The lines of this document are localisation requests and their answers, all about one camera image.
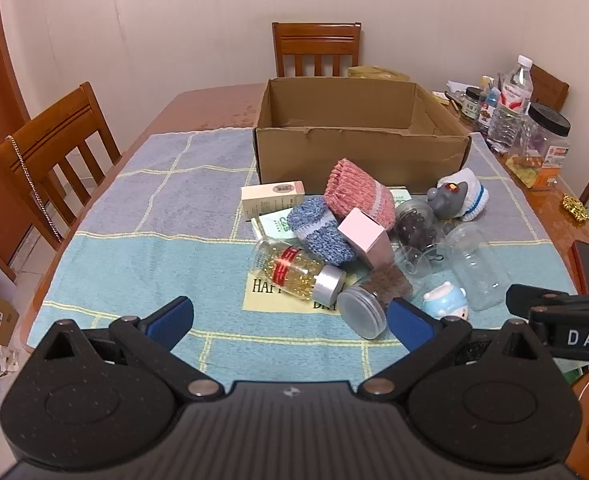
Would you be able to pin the jar of yellow capsules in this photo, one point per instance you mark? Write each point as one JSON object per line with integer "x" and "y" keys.
{"x": 284, "y": 267}

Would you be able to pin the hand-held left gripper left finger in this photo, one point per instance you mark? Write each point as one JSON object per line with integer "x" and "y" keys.
{"x": 170, "y": 321}

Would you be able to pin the small jar with green label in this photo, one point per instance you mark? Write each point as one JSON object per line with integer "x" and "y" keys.
{"x": 472, "y": 105}

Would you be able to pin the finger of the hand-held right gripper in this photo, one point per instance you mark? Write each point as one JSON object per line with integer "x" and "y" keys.
{"x": 534, "y": 297}

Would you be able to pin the brown cardboard box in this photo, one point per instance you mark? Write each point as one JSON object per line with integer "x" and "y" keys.
{"x": 354, "y": 160}

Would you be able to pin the jar of brown granules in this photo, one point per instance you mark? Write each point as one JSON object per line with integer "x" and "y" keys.
{"x": 360, "y": 310}

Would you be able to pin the white sock with blue stripe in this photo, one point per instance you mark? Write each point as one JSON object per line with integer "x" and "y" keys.
{"x": 473, "y": 191}

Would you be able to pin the grey toy figure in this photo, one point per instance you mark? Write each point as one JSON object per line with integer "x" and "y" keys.
{"x": 443, "y": 203}

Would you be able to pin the water bottle with red label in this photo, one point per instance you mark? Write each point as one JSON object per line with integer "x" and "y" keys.
{"x": 512, "y": 105}

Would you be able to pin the beige printed card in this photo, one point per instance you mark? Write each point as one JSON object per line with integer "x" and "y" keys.
{"x": 255, "y": 301}

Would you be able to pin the clear plastic cup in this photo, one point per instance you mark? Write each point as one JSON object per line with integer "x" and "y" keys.
{"x": 414, "y": 260}

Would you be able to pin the white and blue toy figure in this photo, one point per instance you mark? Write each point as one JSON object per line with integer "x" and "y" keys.
{"x": 444, "y": 302}

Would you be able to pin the black phone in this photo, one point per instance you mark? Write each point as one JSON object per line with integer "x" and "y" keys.
{"x": 585, "y": 262}

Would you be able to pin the blue knitted sock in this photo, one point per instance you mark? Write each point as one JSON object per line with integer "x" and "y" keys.
{"x": 319, "y": 232}

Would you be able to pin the large clear jar black lid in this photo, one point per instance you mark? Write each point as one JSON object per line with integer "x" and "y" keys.
{"x": 549, "y": 120}

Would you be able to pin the clear plastic bottle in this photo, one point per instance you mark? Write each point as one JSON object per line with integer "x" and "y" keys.
{"x": 474, "y": 270}

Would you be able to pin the gold ornament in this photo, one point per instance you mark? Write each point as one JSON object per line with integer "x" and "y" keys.
{"x": 576, "y": 207}

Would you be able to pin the clear jar of black clips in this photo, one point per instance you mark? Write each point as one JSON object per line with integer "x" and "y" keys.
{"x": 414, "y": 225}

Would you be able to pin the olive green bag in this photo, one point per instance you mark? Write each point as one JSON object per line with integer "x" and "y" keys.
{"x": 374, "y": 73}

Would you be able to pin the small cream carton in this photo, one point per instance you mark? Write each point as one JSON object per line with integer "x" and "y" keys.
{"x": 269, "y": 200}

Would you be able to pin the pink knitted sock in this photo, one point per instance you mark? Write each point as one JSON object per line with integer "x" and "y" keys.
{"x": 354, "y": 195}

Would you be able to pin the green tissue pack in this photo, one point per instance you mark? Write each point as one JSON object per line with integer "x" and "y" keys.
{"x": 400, "y": 195}
{"x": 276, "y": 226}

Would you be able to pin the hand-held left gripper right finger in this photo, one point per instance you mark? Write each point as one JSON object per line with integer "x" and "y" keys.
{"x": 408, "y": 325}

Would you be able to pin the small pink box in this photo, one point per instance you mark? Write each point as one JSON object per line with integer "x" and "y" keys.
{"x": 362, "y": 232}

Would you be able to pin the sauce bottle with blue cap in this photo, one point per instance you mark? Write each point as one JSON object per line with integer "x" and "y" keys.
{"x": 488, "y": 110}

